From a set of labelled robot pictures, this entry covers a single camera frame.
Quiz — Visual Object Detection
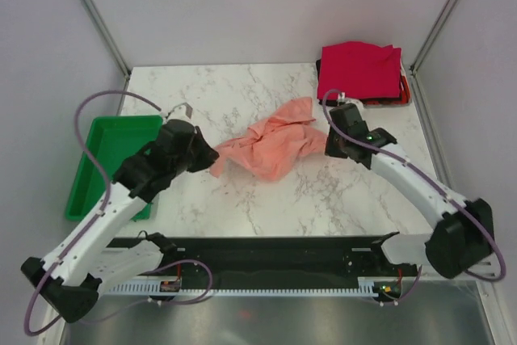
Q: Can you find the pink t shirt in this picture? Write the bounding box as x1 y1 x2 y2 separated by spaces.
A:
209 97 327 182

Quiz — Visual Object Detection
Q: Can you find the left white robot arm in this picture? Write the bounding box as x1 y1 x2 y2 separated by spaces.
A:
21 119 219 323

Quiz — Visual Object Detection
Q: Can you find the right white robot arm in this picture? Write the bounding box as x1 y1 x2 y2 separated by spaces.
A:
324 103 494 279

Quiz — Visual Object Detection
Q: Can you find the folded red t shirt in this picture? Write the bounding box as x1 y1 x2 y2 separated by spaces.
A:
317 41 401 99

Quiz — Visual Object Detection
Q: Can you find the green plastic tray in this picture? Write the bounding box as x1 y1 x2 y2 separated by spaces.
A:
65 116 162 221

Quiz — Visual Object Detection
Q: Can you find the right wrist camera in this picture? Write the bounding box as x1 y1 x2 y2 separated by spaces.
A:
337 93 364 111

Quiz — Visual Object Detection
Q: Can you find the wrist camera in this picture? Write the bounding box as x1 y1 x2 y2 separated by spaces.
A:
337 93 364 111
166 102 193 121

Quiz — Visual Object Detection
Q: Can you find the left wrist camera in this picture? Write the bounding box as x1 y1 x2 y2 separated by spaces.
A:
166 102 193 121

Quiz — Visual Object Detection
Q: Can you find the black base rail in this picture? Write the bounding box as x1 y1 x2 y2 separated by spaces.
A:
108 234 421 292

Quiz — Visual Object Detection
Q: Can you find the white slotted cable duct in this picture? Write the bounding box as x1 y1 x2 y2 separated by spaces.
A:
105 276 379 297

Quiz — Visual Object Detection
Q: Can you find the right aluminium frame post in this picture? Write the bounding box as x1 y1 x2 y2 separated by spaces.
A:
409 0 460 75

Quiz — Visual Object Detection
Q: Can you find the aluminium frame post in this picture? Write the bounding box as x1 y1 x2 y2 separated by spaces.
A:
79 0 131 81
409 0 460 75

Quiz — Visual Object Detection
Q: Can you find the left aluminium frame post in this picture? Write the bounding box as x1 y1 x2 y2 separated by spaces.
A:
79 0 131 81

